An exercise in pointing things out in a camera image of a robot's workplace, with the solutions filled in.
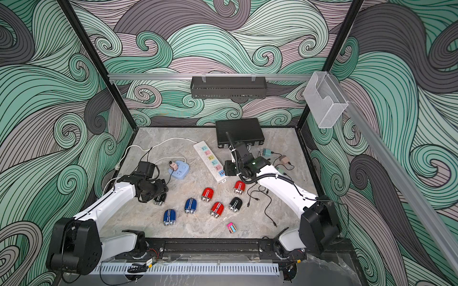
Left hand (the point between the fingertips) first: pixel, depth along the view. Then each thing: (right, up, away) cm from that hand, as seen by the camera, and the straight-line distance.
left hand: (161, 189), depth 86 cm
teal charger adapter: (+56, +17, +18) cm, 62 cm away
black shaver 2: (+36, -6, -2) cm, 37 cm away
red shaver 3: (+39, 0, +3) cm, 39 cm away
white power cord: (-12, +22, +25) cm, 35 cm away
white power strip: (+26, +10, +12) cm, 30 cm away
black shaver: (-1, -5, 0) cm, 5 cm away
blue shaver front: (+6, -11, -6) cm, 14 cm away
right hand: (+31, +11, -4) cm, 33 cm away
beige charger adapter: (+4, +11, +6) cm, 13 cm away
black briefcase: (+46, +31, +31) cm, 64 cm away
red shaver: (+23, -3, +1) cm, 23 cm away
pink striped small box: (+34, -14, -9) cm, 38 cm away
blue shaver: (+15, -7, -3) cm, 16 cm away
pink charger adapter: (+67, +13, +17) cm, 70 cm away
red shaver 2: (+28, -8, -4) cm, 29 cm away
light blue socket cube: (+6, +8, +10) cm, 14 cm away
